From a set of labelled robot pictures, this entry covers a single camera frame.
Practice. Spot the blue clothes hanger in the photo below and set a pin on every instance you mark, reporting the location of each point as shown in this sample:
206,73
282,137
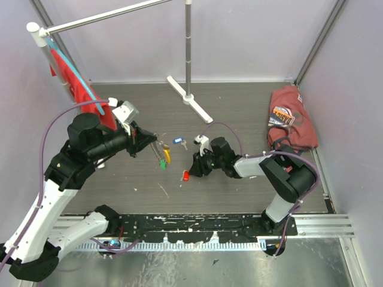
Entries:
77,86

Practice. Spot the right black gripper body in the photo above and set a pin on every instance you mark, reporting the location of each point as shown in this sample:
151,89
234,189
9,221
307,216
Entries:
206,162

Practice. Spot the red shirt on hanger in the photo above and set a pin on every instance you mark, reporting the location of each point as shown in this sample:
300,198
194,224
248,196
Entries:
103,111

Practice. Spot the slotted cable duct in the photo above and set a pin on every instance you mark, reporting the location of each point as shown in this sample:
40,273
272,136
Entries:
212,245

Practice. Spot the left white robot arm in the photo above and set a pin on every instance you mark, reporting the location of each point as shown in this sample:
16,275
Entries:
32,253

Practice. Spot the blue tag key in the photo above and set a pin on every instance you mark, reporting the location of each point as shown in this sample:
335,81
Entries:
181,141

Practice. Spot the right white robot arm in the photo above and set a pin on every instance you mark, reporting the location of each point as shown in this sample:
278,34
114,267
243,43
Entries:
291,175

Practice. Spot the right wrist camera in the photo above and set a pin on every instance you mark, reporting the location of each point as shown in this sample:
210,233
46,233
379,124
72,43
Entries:
203,143

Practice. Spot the large keyring with yellow handle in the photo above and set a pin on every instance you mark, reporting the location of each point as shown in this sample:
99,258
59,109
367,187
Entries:
161,151

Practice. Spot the red key tag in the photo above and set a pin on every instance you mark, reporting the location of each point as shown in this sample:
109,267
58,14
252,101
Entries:
185,177

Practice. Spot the folded maroon t-shirt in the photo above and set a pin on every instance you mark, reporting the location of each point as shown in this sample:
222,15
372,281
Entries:
289,122

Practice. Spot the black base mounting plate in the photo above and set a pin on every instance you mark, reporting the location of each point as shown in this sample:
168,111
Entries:
192,228

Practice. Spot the metal clothes rack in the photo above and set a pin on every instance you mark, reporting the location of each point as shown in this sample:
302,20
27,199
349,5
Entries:
140,44

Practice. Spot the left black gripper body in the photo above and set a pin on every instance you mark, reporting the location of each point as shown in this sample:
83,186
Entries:
130,146

